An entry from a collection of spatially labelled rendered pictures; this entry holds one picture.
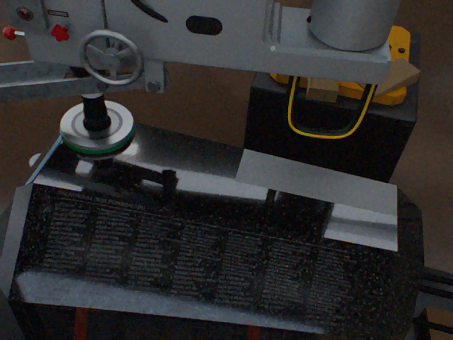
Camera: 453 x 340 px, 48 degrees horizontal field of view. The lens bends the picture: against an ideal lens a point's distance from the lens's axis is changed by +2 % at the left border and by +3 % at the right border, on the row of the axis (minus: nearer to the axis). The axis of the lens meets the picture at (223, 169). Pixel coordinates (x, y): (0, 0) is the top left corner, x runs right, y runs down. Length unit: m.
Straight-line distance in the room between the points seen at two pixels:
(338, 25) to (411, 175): 1.70
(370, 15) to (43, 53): 0.76
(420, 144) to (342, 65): 1.81
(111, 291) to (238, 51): 0.72
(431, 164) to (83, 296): 2.00
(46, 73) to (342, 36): 0.85
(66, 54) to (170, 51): 0.25
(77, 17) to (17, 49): 2.25
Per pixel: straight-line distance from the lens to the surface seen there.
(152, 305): 1.43
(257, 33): 1.19
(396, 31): 2.28
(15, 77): 1.64
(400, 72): 1.96
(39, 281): 1.51
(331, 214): 1.41
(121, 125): 1.57
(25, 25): 1.29
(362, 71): 1.25
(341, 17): 1.18
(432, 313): 2.22
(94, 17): 1.23
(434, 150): 2.99
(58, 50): 1.32
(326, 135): 1.49
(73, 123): 1.59
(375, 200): 1.49
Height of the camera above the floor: 1.87
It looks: 46 degrees down
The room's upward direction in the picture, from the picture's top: 5 degrees clockwise
